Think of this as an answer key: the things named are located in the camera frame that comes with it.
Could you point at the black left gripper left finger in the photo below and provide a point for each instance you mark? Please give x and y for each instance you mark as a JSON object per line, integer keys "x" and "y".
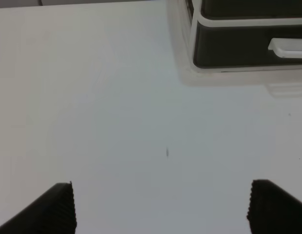
{"x": 51, "y": 213}

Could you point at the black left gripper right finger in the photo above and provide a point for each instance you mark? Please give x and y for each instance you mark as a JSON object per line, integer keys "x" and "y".
{"x": 272, "y": 210}

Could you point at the dark bottom drawer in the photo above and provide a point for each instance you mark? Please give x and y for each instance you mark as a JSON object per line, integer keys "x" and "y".
{"x": 227, "y": 47}

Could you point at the dark drawer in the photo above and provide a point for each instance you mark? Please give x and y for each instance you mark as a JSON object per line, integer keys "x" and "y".
{"x": 227, "y": 47}
{"x": 251, "y": 8}

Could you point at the dark middle drawer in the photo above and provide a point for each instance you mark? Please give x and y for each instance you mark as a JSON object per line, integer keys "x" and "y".
{"x": 251, "y": 8}

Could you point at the white drawer cabinet frame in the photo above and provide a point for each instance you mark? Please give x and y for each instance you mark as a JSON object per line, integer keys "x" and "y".
{"x": 183, "y": 41}

